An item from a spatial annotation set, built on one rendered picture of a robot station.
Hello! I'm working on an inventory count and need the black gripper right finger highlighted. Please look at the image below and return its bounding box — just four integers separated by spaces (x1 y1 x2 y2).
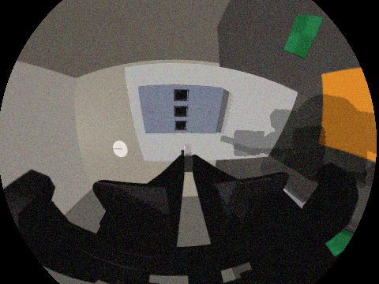
193 155 288 243

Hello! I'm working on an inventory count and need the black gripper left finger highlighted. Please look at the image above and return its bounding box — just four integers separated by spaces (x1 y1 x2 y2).
92 155 184 247

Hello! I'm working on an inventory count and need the white rectangular block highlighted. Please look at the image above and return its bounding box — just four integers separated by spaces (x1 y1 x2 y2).
284 186 306 208

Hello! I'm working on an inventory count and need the green square patch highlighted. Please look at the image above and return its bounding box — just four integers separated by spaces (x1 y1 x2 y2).
325 230 354 256

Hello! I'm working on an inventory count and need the orange flat square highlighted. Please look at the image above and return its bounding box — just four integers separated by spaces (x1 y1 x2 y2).
318 67 377 161

